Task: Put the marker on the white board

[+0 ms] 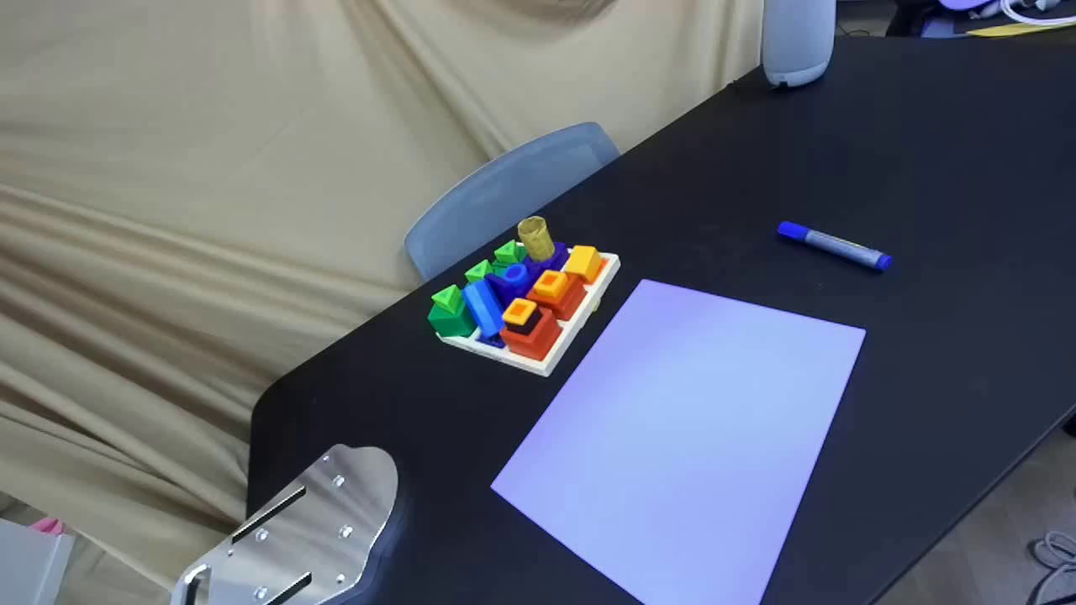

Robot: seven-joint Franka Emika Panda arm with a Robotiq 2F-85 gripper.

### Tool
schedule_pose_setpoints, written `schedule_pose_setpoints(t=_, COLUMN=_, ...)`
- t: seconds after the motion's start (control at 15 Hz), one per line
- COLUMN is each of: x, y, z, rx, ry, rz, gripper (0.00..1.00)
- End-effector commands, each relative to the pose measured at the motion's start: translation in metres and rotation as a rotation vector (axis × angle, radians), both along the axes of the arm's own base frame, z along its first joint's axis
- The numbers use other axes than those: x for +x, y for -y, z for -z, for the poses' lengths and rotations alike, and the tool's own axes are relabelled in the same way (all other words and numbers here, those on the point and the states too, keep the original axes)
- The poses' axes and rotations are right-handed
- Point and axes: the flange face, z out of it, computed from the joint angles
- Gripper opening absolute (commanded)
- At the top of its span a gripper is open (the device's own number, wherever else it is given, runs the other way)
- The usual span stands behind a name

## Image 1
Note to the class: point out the blue marker pen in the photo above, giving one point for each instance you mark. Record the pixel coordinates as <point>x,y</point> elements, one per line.
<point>835,248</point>

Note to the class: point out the white board sheet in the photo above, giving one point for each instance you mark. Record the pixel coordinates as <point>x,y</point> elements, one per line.
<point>679,450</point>

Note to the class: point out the colourful shape sorter toy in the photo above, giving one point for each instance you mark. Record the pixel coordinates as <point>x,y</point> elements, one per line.
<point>526,299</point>

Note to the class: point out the grey chair backrest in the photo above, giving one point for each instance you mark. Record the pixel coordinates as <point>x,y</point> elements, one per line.
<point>503,192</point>

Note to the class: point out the beige cloth backdrop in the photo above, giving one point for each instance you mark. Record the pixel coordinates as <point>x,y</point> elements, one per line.
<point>202,192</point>

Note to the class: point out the white cylindrical speaker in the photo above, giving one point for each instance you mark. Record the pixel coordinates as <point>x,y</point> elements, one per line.
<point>798,42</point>

